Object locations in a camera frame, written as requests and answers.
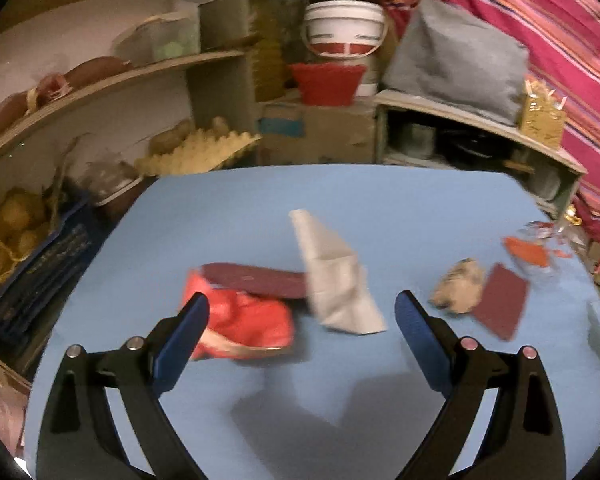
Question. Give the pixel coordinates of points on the net bag of potatoes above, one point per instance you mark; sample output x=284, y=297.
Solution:
x=15, y=220

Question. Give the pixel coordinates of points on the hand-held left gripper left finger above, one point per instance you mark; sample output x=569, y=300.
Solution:
x=182, y=345

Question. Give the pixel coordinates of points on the red cloth pouch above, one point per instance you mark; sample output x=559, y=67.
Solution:
x=250, y=320

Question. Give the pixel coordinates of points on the small wooden table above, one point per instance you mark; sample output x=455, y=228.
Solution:
x=430, y=105

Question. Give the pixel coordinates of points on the pink plastic bag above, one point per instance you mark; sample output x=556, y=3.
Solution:
x=5, y=405

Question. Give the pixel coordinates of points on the cardboard box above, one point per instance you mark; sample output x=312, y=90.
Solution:
x=330, y=130

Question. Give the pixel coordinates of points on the clear plastic container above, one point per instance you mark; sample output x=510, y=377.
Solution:
x=165, y=40

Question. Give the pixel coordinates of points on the dark cooking pot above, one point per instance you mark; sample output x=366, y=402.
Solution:
x=472, y=149

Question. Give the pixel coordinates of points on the yellow egg tray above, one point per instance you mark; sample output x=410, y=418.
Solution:
x=195, y=155

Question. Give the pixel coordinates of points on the white container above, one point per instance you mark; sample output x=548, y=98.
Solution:
x=547, y=182

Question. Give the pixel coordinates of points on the small potato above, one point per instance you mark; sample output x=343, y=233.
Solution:
x=220, y=125

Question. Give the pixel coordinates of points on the clear orange snack wrapper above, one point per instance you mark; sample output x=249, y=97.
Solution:
x=547, y=230

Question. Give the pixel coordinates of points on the blue plastic crate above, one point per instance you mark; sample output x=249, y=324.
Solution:
x=45, y=270

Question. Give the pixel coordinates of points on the white plastic bucket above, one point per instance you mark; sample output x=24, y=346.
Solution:
x=342, y=20

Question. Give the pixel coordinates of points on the large yellow oil bottle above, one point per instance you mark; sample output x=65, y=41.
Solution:
x=270, y=60

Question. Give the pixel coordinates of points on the white paper bag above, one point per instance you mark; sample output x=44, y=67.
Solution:
x=340, y=285

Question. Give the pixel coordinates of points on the grey fabric bag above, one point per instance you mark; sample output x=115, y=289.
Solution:
x=455, y=60

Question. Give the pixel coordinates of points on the white plastic utensils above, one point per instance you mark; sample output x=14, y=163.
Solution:
x=532, y=91

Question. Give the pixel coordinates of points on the sweet potato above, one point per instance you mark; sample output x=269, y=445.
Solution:
x=95, y=67

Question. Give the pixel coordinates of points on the crumpled beige cloth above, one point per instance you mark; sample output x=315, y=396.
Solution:
x=457, y=285

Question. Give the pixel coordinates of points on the red plastic basket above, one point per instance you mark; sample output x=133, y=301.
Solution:
x=325, y=85

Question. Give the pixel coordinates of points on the grey metal pot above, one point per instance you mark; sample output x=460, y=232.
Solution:
x=415, y=140

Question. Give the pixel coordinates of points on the large potato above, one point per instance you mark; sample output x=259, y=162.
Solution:
x=172, y=135

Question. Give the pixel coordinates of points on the wooden shelf unit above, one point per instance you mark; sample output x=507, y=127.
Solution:
x=130, y=72

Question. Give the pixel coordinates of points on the red striped cloth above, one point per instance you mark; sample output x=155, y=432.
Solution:
x=555, y=20

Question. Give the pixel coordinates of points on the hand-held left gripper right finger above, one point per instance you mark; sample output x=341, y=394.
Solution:
x=422, y=345

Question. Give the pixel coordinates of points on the long maroon card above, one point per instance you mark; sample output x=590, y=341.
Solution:
x=255, y=277

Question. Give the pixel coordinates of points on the orange cloth piece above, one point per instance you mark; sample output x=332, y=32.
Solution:
x=527, y=252

